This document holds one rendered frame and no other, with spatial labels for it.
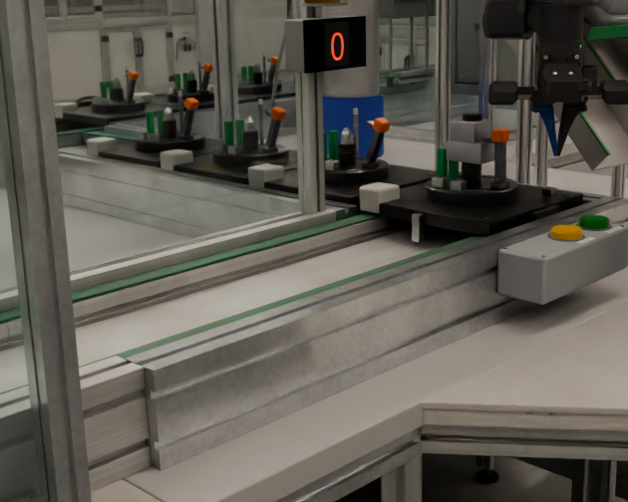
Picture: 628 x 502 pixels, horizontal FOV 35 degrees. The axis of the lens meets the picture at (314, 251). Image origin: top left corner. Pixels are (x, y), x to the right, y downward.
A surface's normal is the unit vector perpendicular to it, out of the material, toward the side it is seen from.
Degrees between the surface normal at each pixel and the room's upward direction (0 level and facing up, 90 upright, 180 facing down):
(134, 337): 0
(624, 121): 90
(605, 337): 0
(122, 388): 90
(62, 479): 90
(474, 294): 90
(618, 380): 0
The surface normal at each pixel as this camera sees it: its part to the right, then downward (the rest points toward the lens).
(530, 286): -0.71, 0.21
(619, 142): 0.39, -0.54
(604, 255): 0.71, 0.17
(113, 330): -0.03, -0.96
